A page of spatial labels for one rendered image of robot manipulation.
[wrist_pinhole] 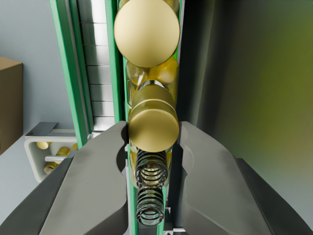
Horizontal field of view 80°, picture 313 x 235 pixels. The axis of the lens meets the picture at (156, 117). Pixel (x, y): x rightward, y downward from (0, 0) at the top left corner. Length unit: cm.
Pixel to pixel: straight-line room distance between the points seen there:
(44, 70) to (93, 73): 22
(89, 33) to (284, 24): 31
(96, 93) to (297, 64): 35
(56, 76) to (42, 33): 11
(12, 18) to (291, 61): 57
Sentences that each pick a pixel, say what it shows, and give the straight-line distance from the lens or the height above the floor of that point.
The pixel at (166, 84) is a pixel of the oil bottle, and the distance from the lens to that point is 18.
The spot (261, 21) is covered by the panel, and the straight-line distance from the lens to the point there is 25.
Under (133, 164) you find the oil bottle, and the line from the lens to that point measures 24.
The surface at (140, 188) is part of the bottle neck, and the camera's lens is 23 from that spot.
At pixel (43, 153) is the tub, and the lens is 68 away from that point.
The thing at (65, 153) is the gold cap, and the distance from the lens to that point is 65.
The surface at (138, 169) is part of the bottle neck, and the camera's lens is 17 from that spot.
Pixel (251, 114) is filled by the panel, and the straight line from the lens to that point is 25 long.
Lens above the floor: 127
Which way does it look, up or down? 62 degrees down
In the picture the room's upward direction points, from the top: 177 degrees clockwise
